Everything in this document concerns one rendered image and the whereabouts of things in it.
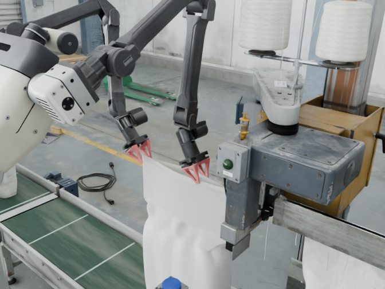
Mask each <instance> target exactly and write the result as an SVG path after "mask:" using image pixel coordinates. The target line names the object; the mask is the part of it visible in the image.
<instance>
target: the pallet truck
mask: <svg viewBox="0 0 385 289"><path fill-rule="evenodd" d="M101 28H102V34H103V44H104V45H105V36H104V33H103V24H102V22H101ZM122 81H123V87H125V86H127V87H131V88H134V89H139V90H142V91H146V92H149V93H154V94H157V95H160V96H165V97H166V98H168V99H169V98H170V99H171V100H173V99H177V97H178V94H177V93H174V92H171V91H166V90H164V89H160V88H155V87H151V86H148V85H144V84H139V83H135V82H133V81H132V77H131V76H128V77H122ZM103 84H104V86H105V89H106V90H108V77H107V75H106V77H105V78H104V80H103ZM123 90H124V95H126V96H129V97H133V98H136V99H140V100H144V101H147V102H149V103H150V104H152V103H153V104H154V105H156V104H161V103H164V101H163V100H162V99H160V98H158V97H155V96H151V95H148V94H145V93H141V92H136V91H133V90H130V89H126V88H123Z"/></svg>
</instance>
